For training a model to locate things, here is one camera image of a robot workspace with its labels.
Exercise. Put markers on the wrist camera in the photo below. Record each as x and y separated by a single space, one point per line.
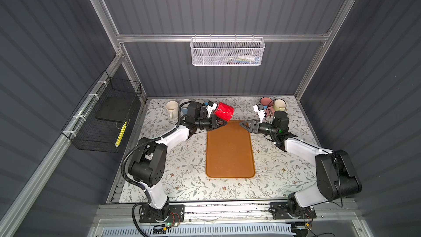
211 108
261 111

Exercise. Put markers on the blue mug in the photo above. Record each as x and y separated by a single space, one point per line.
184 105

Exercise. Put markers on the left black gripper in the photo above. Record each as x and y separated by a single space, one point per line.
222 121

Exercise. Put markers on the purple mug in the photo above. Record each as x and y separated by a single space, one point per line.
200 101

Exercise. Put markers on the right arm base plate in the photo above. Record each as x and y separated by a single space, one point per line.
290 210

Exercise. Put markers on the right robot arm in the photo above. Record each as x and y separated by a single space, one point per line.
336 176

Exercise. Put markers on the aluminium rail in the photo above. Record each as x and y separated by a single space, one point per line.
232 210

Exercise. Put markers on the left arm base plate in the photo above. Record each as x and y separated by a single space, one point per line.
169 214

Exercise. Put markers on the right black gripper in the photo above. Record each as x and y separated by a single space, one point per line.
255 126

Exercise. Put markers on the pink patterned mug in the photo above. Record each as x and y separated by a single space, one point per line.
268 104

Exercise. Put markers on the black wire basket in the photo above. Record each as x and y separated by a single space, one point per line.
96 123

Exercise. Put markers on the white slotted cable duct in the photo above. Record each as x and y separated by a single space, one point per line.
219 230

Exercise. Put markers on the red mug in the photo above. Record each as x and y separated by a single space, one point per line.
224 111

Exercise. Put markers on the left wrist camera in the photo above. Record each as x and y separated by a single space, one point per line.
211 108

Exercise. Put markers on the light green mug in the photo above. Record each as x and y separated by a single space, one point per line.
279 105

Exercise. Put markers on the white mug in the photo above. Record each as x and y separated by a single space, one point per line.
172 109

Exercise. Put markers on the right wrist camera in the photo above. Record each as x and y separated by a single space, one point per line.
261 111

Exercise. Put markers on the white wire mesh basket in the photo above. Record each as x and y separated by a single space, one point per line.
227 51

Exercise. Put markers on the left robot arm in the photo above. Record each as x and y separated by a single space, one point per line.
144 165

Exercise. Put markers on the yellow marker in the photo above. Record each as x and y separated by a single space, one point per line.
121 134

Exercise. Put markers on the orange plastic tray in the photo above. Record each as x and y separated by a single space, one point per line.
229 152

